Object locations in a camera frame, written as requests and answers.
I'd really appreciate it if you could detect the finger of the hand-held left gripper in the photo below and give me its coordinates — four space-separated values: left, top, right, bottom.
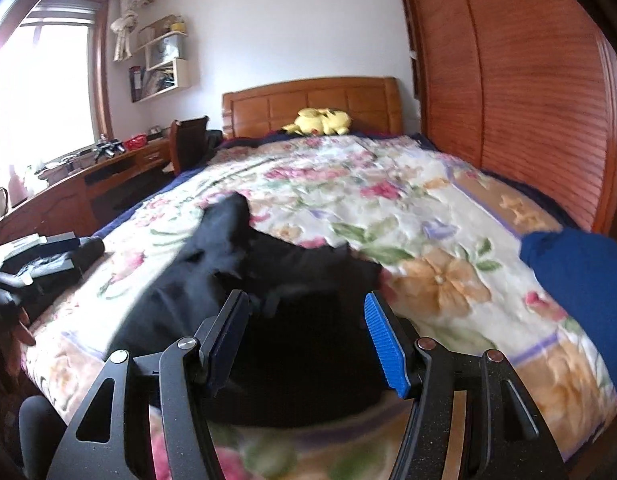
3 255 84 288
0 232 80 261

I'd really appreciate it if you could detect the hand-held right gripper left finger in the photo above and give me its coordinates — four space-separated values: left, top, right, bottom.
47 290 252 480

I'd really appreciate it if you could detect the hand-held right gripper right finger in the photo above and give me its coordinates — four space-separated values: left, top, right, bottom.
363 291 570 480

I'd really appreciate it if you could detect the dark grey garment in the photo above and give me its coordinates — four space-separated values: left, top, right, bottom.
38 237 105 291

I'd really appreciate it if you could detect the black coat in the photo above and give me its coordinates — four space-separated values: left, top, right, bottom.
106 192 414 431

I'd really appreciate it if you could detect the person's left hand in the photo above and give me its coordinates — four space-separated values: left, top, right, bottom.
8 307 37 347

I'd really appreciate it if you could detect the wooden desk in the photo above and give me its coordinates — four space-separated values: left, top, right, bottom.
0 135 176 246

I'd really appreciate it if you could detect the black device with lenses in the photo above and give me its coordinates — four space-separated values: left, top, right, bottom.
95 139 125 161

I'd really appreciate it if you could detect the floral blanket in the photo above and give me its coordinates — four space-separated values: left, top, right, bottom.
21 132 617 480

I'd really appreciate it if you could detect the window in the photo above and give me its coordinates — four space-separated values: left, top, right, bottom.
0 2 112 171

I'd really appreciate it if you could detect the wooden chair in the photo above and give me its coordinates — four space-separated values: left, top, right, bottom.
168 116 212 176

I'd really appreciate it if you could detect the person's blue clothing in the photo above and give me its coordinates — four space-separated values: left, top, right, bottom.
519 227 617 403

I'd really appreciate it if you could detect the white paper bag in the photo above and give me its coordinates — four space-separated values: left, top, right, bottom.
156 35 182 58

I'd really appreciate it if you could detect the cream hanging cloth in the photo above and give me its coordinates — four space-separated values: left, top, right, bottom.
111 0 154 61

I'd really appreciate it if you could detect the yellow plush toy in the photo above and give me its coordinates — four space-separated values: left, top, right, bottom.
281 107 352 137

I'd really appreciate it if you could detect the cardboard box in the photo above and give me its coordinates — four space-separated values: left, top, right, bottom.
138 17 172 43

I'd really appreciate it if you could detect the wooden bed headboard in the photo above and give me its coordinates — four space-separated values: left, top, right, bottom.
222 76 404 140

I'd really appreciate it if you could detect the wooden slatted wardrobe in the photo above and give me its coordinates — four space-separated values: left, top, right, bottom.
396 0 617 248

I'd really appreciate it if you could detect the cream wall shelf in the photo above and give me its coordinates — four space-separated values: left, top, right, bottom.
130 30 189 103

